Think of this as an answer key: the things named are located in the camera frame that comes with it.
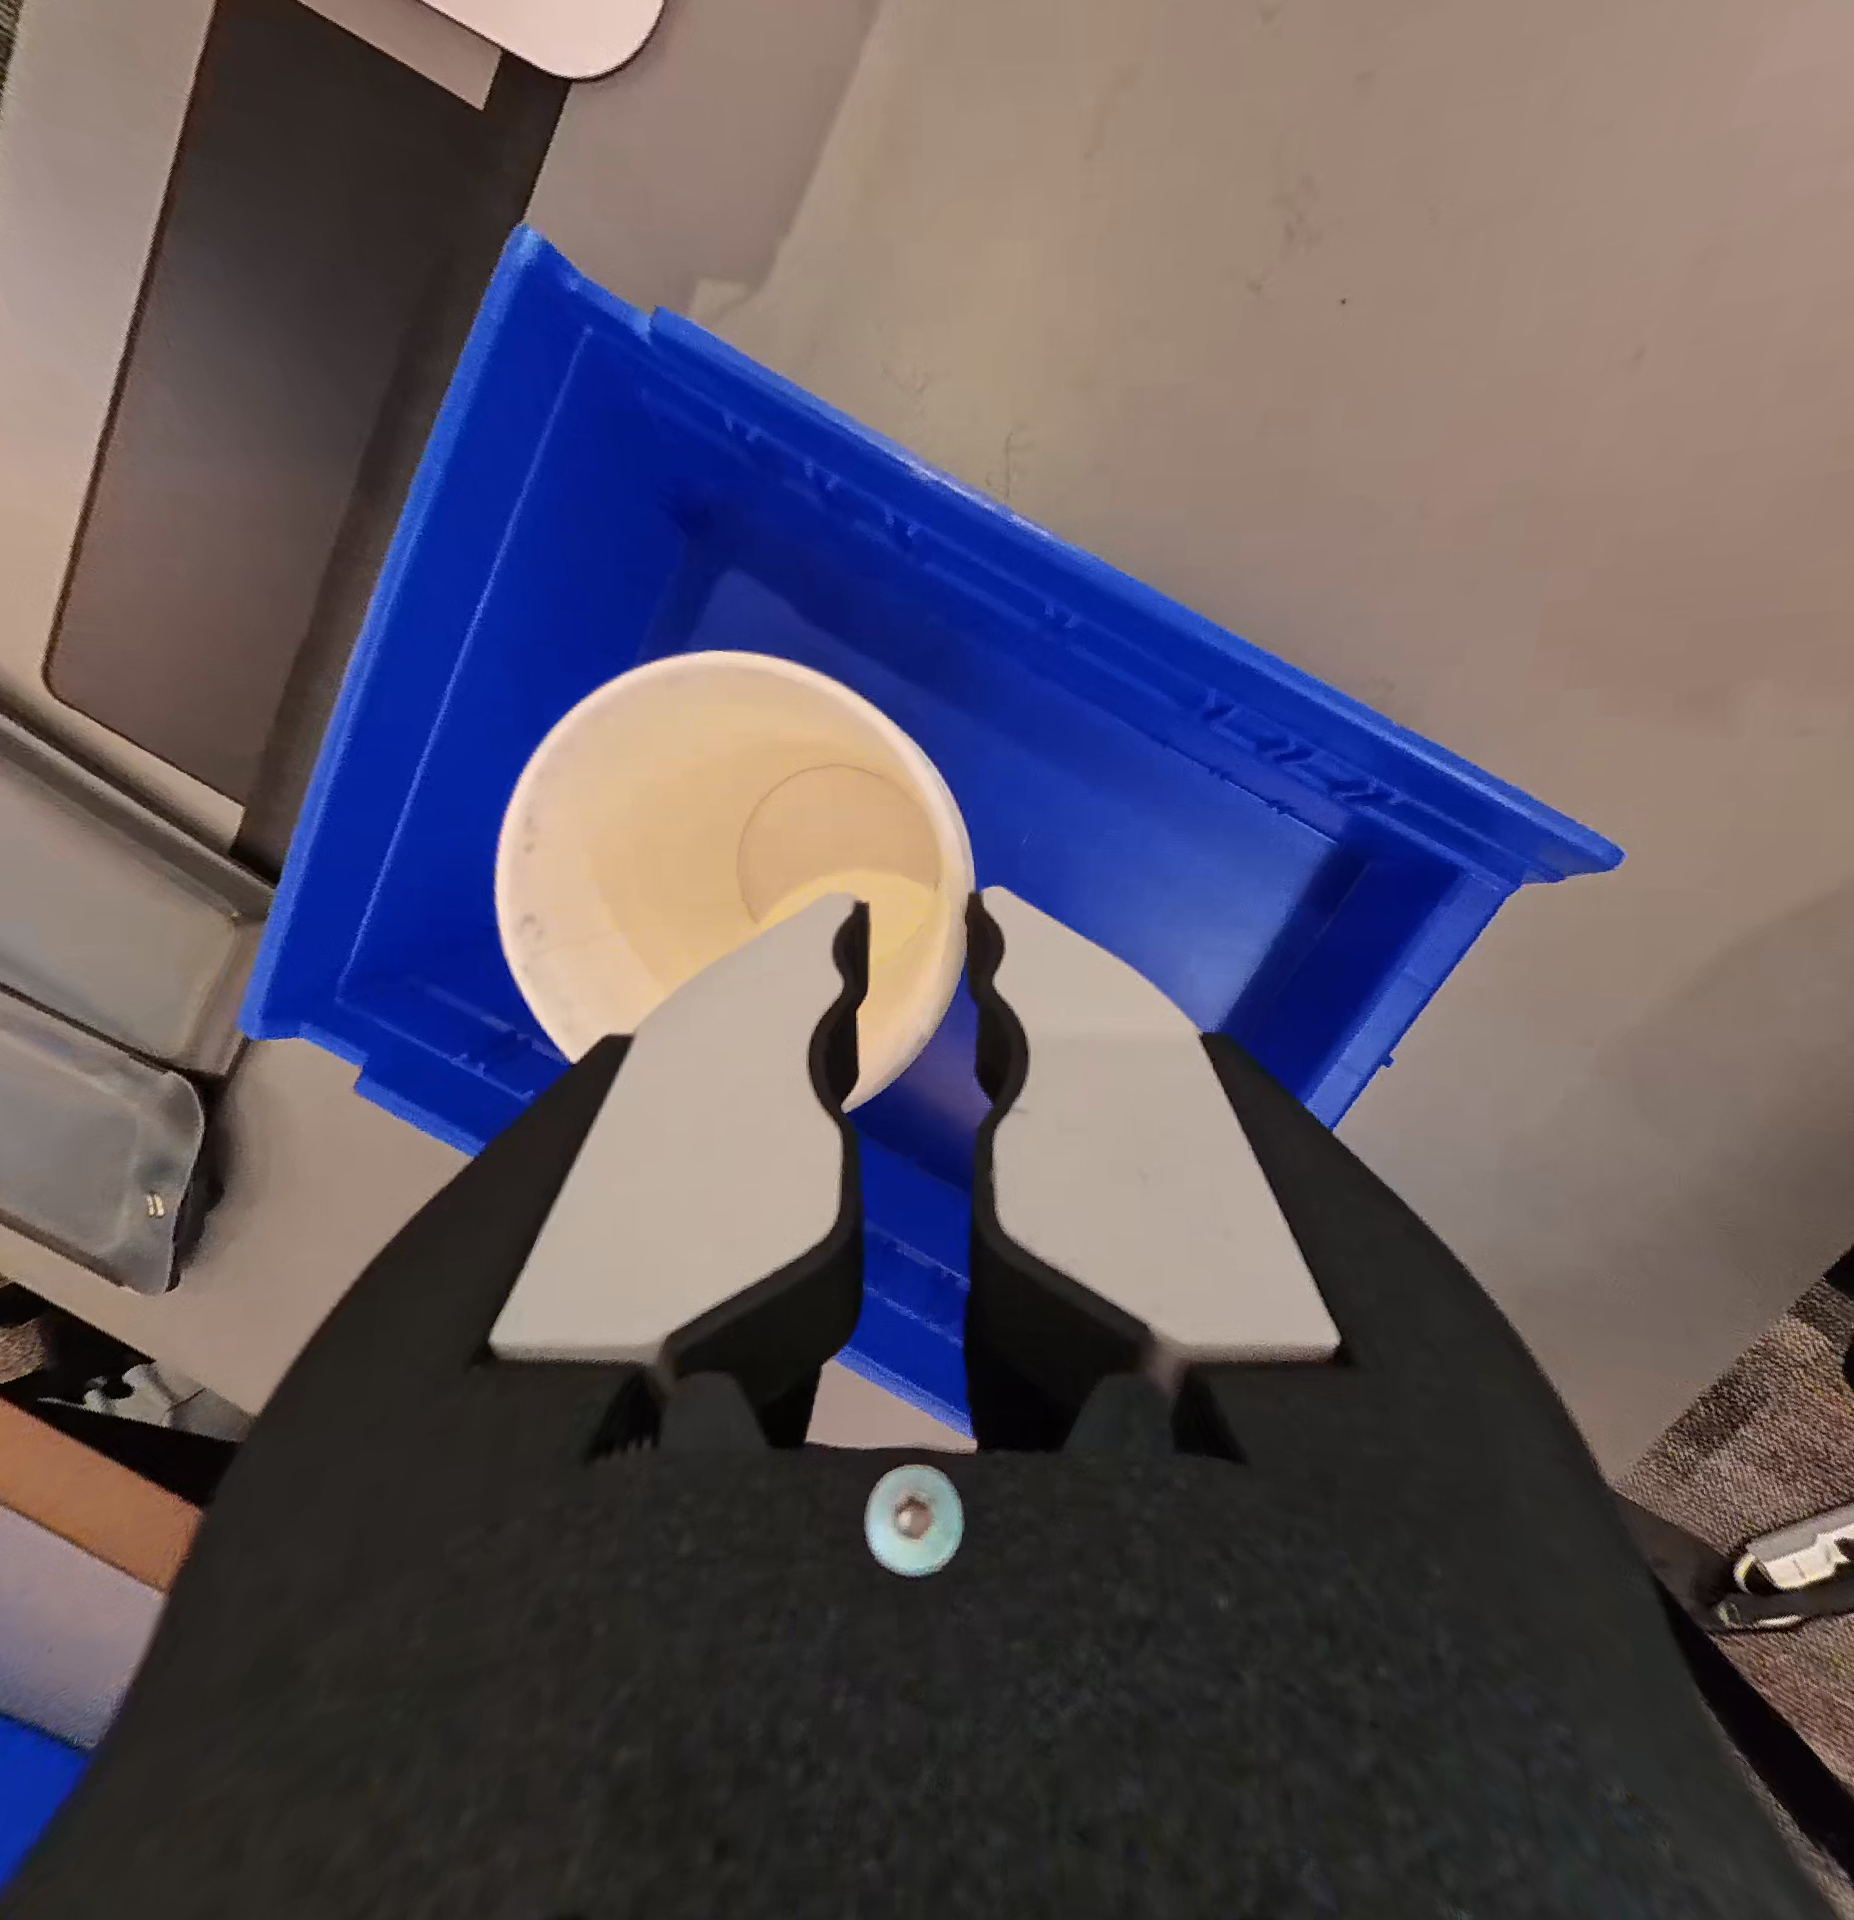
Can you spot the blue plastic bin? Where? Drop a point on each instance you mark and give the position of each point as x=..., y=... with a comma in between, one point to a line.
x=1138, y=780
x=12, y=1800

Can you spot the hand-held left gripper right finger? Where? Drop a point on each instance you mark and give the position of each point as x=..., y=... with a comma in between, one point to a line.
x=1152, y=1200

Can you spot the nested stack of paper cups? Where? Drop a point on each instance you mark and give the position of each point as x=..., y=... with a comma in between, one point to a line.
x=644, y=840

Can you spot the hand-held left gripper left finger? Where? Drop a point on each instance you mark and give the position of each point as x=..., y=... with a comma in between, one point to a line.
x=688, y=1185

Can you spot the white power strip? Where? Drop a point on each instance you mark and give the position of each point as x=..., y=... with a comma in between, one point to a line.
x=1819, y=1552

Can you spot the wood edged grey table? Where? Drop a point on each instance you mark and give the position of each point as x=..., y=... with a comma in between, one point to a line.
x=71, y=1476

